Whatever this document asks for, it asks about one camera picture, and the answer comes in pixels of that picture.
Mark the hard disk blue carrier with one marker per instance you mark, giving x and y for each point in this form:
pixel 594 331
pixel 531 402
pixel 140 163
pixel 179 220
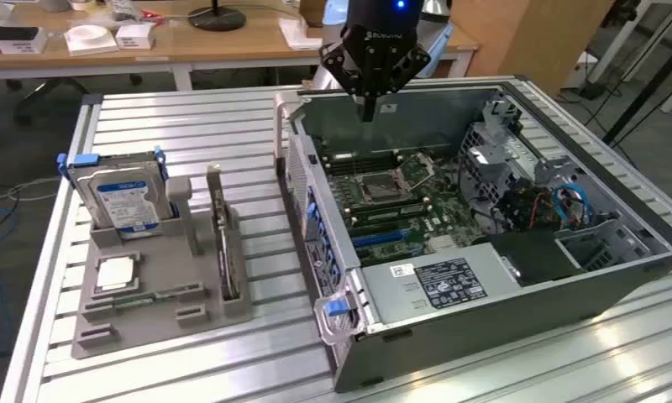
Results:
pixel 123 201

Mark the blue case latch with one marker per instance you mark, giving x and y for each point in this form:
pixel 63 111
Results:
pixel 336 307

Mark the wooden desk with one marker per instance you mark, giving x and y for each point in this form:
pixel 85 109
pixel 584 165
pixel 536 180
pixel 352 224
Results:
pixel 229 46

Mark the grey open PC case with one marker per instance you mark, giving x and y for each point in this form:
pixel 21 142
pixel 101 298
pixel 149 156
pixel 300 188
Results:
pixel 482 336

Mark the grey power supply unit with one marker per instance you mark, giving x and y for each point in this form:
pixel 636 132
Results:
pixel 392 294

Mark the blue expansion slot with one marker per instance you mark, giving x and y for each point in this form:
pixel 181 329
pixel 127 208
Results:
pixel 378 239

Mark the stack of papers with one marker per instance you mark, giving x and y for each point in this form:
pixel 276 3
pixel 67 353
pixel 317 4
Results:
pixel 299 35

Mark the small metal disk bay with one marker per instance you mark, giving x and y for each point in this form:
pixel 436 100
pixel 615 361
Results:
pixel 616 239

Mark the wooden cabinet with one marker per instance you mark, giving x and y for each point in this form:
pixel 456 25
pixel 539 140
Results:
pixel 538 42

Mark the black lamp base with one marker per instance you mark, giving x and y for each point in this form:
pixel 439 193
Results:
pixel 215 21

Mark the grey parts rack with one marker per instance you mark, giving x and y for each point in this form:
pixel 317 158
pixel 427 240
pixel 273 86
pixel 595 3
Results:
pixel 156 302

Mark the black floor pedal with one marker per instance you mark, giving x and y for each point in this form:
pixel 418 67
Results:
pixel 594 92

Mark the small red item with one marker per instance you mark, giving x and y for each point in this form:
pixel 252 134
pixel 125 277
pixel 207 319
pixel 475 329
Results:
pixel 153 17

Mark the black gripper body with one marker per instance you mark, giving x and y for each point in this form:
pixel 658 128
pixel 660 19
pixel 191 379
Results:
pixel 383 25

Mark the plain white box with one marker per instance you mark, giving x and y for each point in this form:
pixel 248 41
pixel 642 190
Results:
pixel 135 37

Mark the green RAM stick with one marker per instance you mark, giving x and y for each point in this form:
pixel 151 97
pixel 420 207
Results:
pixel 140 299

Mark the grey cup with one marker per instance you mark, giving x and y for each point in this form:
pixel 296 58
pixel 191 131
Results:
pixel 53 5

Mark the green graphics card black cooler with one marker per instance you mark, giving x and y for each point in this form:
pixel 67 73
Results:
pixel 224 252

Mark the silver chipset heatsink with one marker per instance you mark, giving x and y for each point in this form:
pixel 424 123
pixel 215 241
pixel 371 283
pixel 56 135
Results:
pixel 443 243

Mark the black stand pole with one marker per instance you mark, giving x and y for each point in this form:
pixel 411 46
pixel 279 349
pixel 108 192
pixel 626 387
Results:
pixel 647 94

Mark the black chair base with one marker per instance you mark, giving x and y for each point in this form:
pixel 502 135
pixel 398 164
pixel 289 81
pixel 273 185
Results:
pixel 25 113

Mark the white box red dot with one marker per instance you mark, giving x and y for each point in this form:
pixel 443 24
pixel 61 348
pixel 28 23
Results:
pixel 586 71

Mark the large metal disk bay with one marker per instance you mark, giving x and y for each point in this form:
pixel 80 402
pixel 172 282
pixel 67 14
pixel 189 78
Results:
pixel 499 163

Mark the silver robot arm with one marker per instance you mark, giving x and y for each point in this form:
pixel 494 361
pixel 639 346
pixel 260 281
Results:
pixel 438 46

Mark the silver CPU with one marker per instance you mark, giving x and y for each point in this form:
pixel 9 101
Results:
pixel 115 273

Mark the blue slot clip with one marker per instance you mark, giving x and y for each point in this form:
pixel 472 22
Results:
pixel 331 258
pixel 320 230
pixel 336 273
pixel 316 215
pixel 325 245

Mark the metal socket cover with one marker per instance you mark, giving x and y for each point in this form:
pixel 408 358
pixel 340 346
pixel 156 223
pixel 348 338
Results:
pixel 420 168

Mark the green motherboard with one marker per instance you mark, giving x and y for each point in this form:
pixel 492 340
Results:
pixel 443 210

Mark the CPU socket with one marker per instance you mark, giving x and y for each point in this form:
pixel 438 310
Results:
pixel 378 186

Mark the white box black top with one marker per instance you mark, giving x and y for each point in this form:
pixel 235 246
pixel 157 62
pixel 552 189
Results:
pixel 16 42

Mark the brown cardboard box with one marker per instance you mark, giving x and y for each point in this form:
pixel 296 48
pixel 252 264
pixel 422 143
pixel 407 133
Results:
pixel 312 12

